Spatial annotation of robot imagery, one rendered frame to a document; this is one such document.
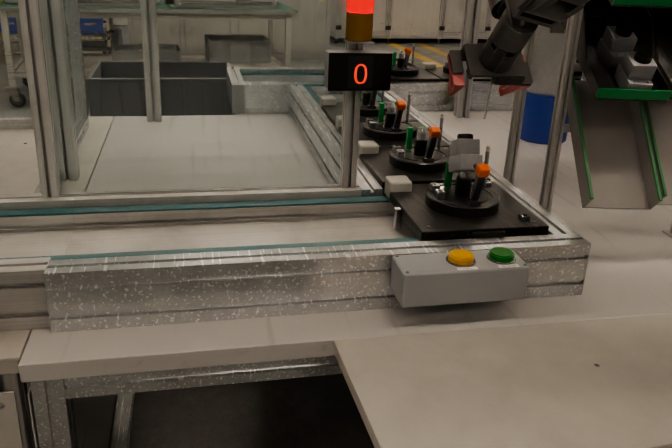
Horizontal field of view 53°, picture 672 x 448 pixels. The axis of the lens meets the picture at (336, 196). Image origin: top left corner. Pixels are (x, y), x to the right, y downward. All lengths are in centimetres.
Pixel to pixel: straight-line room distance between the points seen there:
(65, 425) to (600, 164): 103
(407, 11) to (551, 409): 968
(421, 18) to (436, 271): 959
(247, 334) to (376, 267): 23
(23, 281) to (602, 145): 105
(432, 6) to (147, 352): 980
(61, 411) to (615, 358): 83
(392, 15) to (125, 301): 951
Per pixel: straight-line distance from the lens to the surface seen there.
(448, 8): 1073
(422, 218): 123
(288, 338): 106
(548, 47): 217
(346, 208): 135
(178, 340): 107
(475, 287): 110
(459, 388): 99
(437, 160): 151
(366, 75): 129
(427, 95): 250
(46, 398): 112
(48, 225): 135
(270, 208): 132
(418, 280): 106
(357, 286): 112
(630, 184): 139
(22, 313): 115
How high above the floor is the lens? 144
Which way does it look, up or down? 21 degrees down
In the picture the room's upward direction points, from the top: 2 degrees clockwise
